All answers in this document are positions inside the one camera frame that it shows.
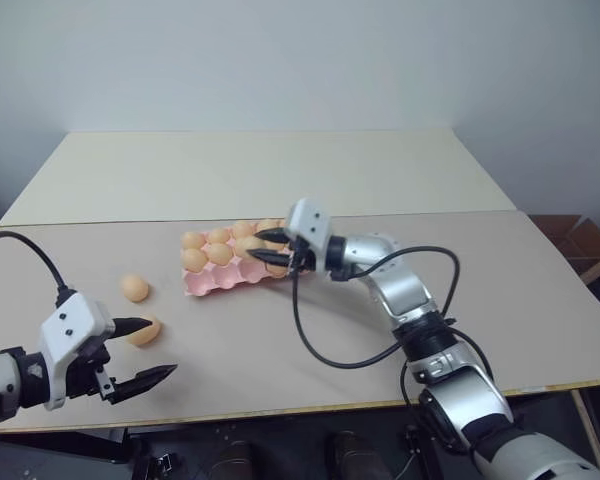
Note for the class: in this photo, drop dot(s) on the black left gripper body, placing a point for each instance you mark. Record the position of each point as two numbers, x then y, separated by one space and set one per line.
87 375

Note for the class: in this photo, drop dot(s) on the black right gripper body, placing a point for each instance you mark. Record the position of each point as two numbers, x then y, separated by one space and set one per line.
302 257

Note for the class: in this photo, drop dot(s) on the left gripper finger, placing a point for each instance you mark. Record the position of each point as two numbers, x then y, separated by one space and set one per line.
130 327
140 381

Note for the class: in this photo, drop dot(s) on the orange egg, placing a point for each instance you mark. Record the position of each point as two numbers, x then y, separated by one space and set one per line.
277 246
219 235
242 230
219 254
249 246
267 224
194 260
135 289
194 240
145 336
278 271

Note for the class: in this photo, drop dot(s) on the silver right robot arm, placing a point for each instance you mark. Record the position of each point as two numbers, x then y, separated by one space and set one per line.
405 295

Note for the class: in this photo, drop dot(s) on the pink egg carton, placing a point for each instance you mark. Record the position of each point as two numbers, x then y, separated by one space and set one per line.
227 280

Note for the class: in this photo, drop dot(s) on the black equipment under table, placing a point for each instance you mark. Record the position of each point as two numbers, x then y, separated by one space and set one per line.
55 455

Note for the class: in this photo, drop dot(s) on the dark rounded shape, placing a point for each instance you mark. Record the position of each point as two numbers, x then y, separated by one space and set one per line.
352 457
236 460

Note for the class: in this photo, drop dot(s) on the brown cardboard box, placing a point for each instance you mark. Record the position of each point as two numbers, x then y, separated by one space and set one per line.
580 245

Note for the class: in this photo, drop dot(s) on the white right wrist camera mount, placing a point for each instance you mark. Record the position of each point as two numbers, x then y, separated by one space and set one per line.
310 225

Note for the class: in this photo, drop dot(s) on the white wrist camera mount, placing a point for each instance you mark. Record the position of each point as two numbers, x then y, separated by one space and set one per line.
72 320
310 225

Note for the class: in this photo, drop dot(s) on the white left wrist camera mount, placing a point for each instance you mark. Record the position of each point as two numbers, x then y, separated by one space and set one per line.
72 320

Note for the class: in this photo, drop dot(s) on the wooden table frame beam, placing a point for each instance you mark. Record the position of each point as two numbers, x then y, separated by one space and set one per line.
590 430

